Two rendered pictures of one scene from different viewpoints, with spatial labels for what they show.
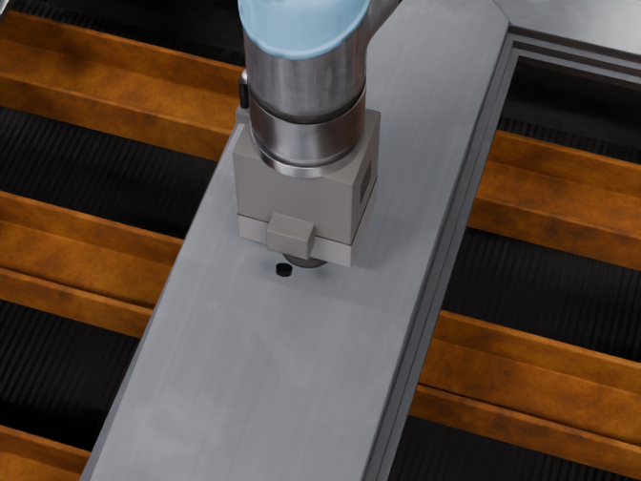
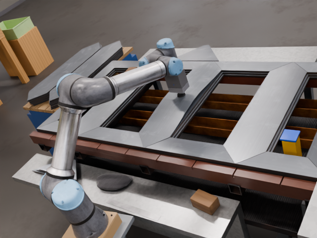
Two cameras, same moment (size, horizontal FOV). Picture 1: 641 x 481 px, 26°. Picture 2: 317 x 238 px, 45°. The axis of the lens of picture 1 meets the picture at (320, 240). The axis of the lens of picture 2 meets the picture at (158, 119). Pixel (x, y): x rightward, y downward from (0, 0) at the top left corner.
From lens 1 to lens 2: 222 cm
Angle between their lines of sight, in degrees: 87
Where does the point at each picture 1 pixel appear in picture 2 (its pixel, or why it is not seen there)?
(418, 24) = (154, 130)
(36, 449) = (233, 105)
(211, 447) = (200, 79)
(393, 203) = (168, 100)
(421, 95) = (158, 117)
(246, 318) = (192, 88)
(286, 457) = (190, 79)
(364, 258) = (174, 94)
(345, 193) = not seen: hidden behind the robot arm
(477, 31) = (145, 129)
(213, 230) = (194, 94)
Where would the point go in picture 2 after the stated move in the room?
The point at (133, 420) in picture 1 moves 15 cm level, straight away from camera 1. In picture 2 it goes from (209, 79) to (214, 94)
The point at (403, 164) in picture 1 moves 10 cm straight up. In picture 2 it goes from (164, 106) to (158, 89)
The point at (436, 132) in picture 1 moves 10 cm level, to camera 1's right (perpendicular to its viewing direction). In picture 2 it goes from (158, 112) to (139, 114)
